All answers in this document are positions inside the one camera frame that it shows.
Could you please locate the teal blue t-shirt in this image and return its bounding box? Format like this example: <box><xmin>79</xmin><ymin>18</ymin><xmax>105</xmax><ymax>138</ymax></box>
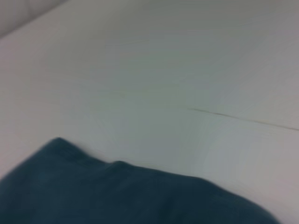
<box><xmin>0</xmin><ymin>137</ymin><xmax>281</xmax><ymax>224</ymax></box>

